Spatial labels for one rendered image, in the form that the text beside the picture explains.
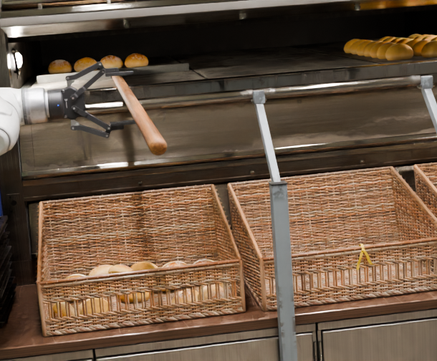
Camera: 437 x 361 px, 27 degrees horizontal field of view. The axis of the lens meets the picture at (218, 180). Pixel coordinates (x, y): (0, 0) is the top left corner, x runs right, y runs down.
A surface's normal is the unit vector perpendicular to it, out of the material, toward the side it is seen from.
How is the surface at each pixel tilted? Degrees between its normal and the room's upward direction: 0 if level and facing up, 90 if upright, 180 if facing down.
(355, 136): 70
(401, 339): 90
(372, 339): 91
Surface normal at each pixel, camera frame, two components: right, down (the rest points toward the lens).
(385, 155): 0.13, 0.18
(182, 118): 0.10, -0.16
